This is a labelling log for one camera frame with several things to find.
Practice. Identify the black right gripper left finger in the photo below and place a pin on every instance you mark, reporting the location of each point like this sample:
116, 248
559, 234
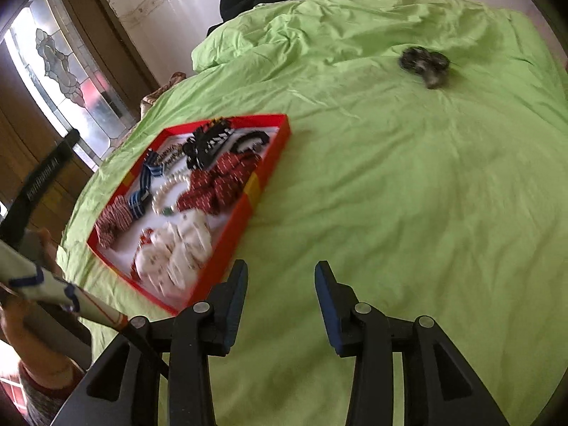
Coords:
227, 300

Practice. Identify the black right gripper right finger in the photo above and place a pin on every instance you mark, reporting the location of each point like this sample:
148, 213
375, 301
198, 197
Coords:
346, 328

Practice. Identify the white patterned scrunchie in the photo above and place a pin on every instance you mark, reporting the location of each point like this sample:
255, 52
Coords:
175, 253

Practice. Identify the pearl bracelet green bead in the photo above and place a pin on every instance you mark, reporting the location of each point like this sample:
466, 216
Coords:
164, 198

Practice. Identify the red white dotted scrunchie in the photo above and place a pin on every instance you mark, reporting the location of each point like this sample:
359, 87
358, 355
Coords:
217, 189

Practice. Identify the pink plaid scrunchie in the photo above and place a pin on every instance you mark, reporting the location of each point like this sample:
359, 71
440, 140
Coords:
113, 220

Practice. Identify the black beaded hair clip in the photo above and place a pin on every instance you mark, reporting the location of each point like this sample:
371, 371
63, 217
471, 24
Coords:
203, 146

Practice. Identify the leopard print scrunchie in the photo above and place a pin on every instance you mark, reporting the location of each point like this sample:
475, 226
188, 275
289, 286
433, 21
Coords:
170, 155

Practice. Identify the black scrunchie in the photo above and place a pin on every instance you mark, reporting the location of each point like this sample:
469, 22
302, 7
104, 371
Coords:
254, 141

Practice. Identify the red white cardboard tray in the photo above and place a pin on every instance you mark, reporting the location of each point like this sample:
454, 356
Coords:
226, 227

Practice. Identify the green bed sheet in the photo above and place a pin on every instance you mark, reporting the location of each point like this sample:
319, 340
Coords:
449, 202

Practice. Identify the brown knitted blanket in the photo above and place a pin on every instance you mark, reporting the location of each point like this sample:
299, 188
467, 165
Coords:
149, 100

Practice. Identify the stained glass window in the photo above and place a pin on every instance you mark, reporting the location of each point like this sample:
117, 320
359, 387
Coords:
67, 84

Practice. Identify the dark grey scrunchie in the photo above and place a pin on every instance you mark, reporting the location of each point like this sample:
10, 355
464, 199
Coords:
431, 66

